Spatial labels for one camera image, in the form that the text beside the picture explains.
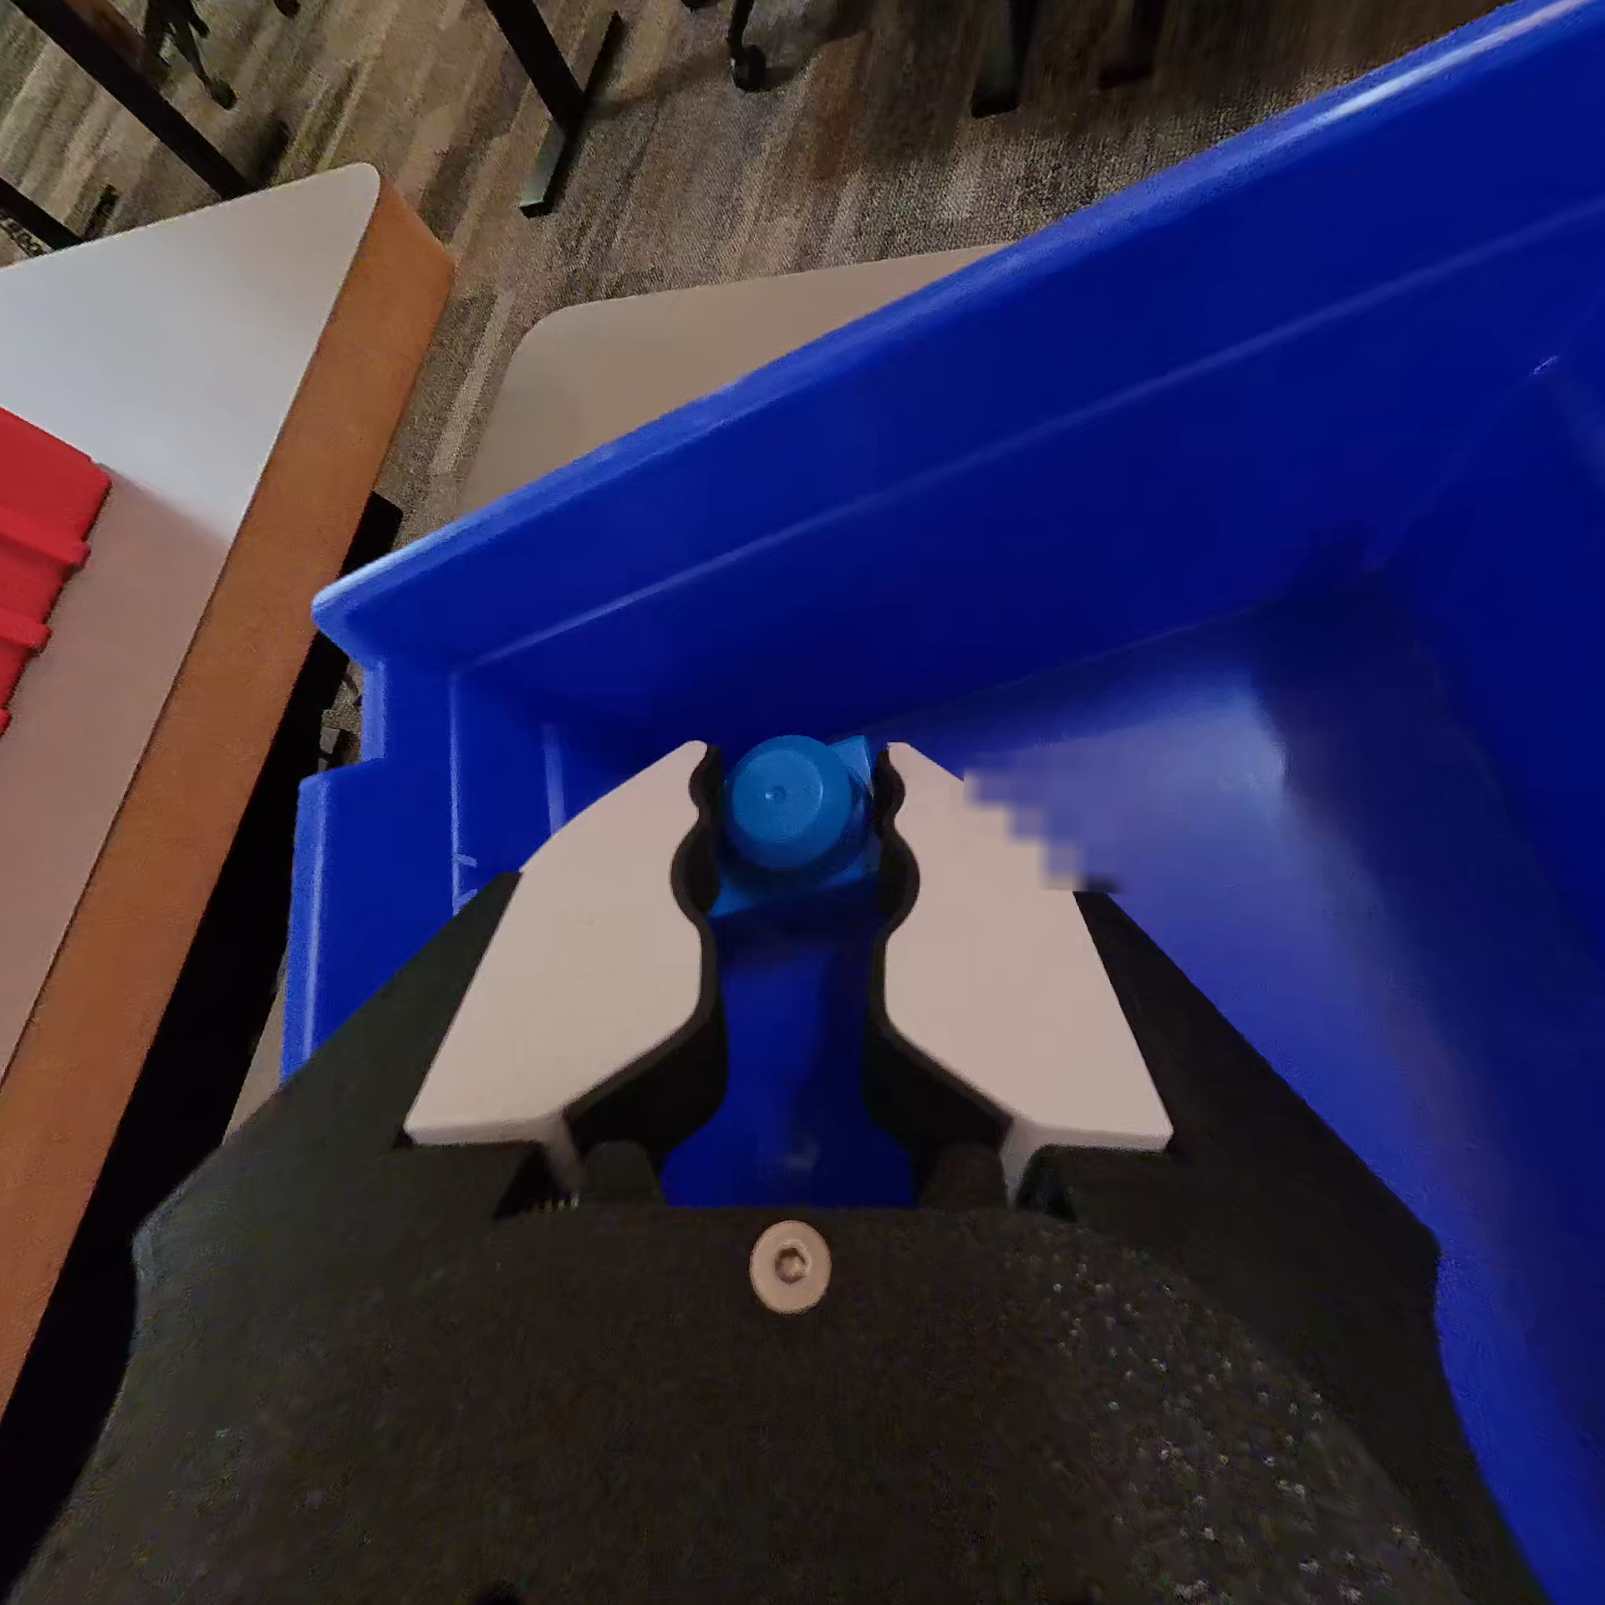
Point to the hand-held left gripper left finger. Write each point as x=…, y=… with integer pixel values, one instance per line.
x=577, y=991

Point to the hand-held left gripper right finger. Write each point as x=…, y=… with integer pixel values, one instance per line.
x=1002, y=1016

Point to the blue one-stud mega block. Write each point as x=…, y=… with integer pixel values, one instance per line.
x=790, y=802

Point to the blue plastic bin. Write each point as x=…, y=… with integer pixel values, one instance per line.
x=1002, y=502

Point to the red plastic bin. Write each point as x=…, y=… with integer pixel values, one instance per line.
x=37, y=527

